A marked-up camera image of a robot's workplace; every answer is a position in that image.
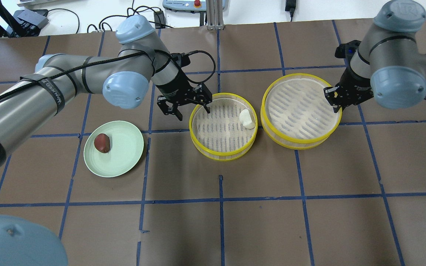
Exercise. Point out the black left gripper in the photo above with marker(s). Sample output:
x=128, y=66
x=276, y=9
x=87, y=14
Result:
x=175, y=89

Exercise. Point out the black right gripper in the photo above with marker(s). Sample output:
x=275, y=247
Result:
x=351, y=84

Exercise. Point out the yellow steamer basket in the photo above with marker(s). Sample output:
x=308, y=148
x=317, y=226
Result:
x=219, y=135
x=295, y=113

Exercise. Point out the white steamed bun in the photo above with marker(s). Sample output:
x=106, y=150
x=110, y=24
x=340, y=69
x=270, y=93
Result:
x=246, y=119

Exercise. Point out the brown bun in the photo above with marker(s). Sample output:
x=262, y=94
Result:
x=102, y=143

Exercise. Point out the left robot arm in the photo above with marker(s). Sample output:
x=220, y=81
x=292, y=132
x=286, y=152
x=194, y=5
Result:
x=122, y=80

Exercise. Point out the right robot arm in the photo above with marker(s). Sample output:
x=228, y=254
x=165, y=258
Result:
x=386, y=65

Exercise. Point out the light green plate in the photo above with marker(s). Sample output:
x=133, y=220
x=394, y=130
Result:
x=126, y=145

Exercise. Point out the black box device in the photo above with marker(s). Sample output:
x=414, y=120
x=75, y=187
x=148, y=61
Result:
x=27, y=23

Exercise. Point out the aluminium frame post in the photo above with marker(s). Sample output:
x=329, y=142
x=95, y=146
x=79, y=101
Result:
x=214, y=14

